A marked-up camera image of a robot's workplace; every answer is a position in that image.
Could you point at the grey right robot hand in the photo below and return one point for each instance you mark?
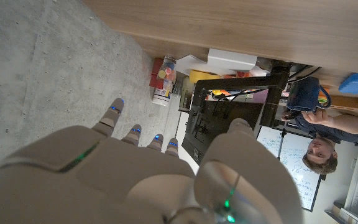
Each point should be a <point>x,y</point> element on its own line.
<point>120,180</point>

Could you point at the yellow toy block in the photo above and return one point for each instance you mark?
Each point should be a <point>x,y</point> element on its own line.
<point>202,76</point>

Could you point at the wooden toy block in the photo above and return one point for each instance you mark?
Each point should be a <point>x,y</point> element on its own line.
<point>348,101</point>

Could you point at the white labelled canister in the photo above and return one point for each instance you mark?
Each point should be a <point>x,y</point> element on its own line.
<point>163,93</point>

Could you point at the black computer monitor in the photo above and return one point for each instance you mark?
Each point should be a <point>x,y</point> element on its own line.
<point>216,124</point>

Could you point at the red box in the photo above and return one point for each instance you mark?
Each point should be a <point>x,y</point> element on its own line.
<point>155,74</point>

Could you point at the clear jar with toys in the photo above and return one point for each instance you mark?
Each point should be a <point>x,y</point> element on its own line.
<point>167,69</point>

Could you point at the white sheet of paper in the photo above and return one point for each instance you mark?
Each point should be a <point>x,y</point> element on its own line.
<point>191,63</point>

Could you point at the white flat box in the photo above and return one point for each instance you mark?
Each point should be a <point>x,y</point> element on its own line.
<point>232,59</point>

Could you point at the dark blue mug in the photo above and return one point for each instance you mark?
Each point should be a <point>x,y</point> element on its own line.
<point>304,94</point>

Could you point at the person in dark shirt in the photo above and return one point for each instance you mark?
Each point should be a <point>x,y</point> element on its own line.
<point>331,133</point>

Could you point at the whiteboard with black frame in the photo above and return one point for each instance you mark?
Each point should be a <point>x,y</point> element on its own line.
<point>297,168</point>

